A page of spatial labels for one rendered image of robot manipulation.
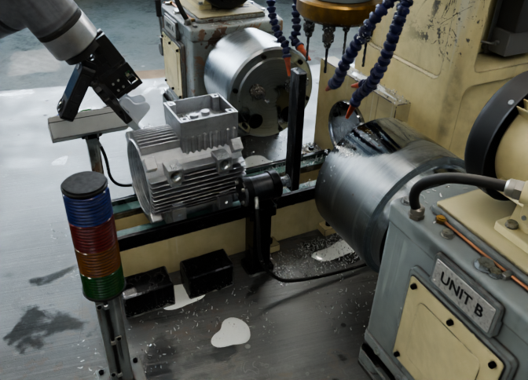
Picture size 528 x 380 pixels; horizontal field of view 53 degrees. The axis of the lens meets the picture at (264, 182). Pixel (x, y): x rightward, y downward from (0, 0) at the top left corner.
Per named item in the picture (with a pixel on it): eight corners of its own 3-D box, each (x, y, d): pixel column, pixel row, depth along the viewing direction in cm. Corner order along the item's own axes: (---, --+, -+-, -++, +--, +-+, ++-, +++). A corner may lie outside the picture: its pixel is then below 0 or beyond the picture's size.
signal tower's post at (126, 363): (139, 357, 96) (108, 161, 73) (152, 392, 90) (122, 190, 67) (95, 373, 93) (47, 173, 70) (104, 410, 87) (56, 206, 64)
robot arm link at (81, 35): (43, 49, 88) (36, 32, 95) (63, 71, 91) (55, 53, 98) (86, 16, 88) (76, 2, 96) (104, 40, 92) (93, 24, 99)
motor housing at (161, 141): (212, 172, 127) (210, 99, 117) (247, 214, 113) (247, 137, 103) (130, 191, 119) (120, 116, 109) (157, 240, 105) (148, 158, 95)
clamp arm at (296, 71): (295, 181, 111) (302, 66, 97) (302, 189, 108) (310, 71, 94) (280, 185, 109) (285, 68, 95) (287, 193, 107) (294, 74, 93)
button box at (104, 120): (126, 129, 126) (122, 107, 126) (131, 126, 120) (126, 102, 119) (52, 144, 120) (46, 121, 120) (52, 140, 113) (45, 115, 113)
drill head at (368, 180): (383, 189, 123) (401, 90, 110) (524, 308, 93) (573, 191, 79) (288, 216, 114) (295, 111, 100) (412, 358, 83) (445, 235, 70)
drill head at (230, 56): (259, 85, 173) (261, 8, 159) (317, 134, 146) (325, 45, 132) (187, 98, 163) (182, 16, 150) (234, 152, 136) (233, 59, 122)
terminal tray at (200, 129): (218, 122, 116) (217, 92, 112) (239, 144, 108) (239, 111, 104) (165, 133, 111) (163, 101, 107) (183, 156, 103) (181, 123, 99)
